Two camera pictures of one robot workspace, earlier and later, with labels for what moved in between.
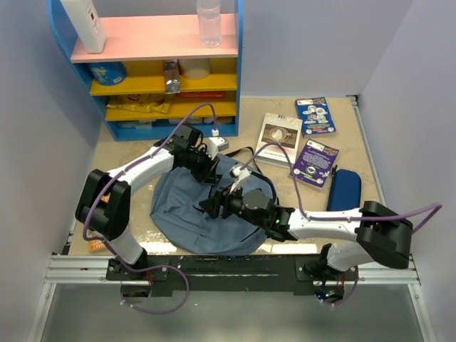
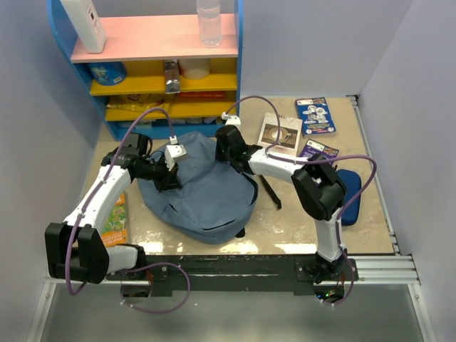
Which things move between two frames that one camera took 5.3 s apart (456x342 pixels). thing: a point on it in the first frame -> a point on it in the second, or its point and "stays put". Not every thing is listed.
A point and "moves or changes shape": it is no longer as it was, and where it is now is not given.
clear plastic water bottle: x=209 y=15 stays put
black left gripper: x=207 y=174 -> x=170 y=179
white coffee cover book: x=282 y=130 stays put
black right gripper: x=212 y=205 -> x=220 y=155
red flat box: x=201 y=95 stays put
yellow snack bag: x=158 y=102 stays put
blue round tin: x=107 y=73 stays put
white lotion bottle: x=85 y=20 stays put
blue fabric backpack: x=181 y=220 moves or changes shape
